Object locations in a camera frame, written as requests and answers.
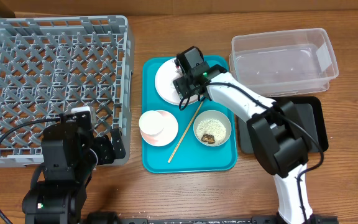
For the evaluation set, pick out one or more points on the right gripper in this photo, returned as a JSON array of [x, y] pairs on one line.
[[182, 86]]

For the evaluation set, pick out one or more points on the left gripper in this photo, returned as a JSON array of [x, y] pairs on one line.
[[108, 155]]

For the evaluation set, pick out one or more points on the white paper cup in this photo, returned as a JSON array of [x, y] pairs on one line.
[[150, 123]]

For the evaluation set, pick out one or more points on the white rice pile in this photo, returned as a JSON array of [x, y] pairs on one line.
[[211, 126]]

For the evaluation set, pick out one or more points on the grey bowl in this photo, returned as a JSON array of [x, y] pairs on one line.
[[214, 114]]

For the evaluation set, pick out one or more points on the brown food scrap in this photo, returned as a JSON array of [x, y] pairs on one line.
[[208, 139]]

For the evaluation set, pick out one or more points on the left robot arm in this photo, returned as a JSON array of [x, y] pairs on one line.
[[71, 152]]

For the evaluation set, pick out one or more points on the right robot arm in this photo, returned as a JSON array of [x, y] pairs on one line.
[[278, 138]]

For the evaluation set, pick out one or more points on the grey dishwasher rack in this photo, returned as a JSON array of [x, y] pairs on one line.
[[50, 65]]

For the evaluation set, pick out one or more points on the large white plate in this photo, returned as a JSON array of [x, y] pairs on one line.
[[166, 74]]

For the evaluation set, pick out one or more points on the wooden chopstick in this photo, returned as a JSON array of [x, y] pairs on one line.
[[185, 132]]

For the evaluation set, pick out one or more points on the small pink plate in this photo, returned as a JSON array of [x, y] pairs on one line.
[[168, 134]]

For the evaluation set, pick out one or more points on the clear plastic bin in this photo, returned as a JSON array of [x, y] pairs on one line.
[[284, 63]]

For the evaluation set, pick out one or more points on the teal plastic tray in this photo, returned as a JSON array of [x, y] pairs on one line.
[[192, 155]]

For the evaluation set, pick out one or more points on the black tray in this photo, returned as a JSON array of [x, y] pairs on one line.
[[311, 114]]

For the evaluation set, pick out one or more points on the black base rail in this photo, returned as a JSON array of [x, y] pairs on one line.
[[113, 218]]

